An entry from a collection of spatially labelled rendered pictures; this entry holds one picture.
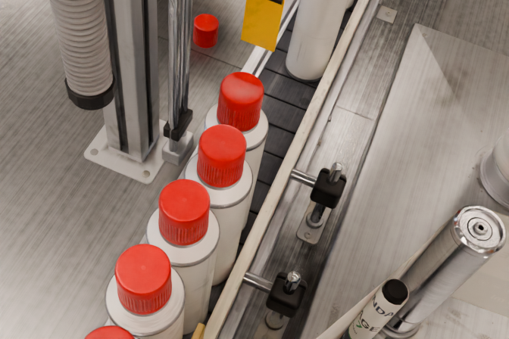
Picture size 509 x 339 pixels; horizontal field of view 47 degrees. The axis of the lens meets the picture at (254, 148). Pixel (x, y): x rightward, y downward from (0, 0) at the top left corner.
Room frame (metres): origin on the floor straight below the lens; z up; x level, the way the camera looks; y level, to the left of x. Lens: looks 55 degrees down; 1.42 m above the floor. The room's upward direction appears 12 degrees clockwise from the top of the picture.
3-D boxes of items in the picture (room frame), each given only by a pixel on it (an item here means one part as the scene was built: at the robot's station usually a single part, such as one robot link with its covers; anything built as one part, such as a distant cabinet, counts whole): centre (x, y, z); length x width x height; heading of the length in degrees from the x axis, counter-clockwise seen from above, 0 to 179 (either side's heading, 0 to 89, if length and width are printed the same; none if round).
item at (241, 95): (0.29, 0.02, 0.98); 0.05 x 0.05 x 0.20
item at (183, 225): (0.18, 0.04, 0.98); 0.05 x 0.05 x 0.20
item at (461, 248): (0.22, -0.17, 0.97); 0.05 x 0.05 x 0.19
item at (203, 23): (0.58, 0.10, 0.85); 0.03 x 0.03 x 0.03
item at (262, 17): (0.35, 0.01, 1.09); 0.03 x 0.01 x 0.06; 77
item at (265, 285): (0.21, -0.04, 0.89); 0.06 x 0.03 x 0.12; 77
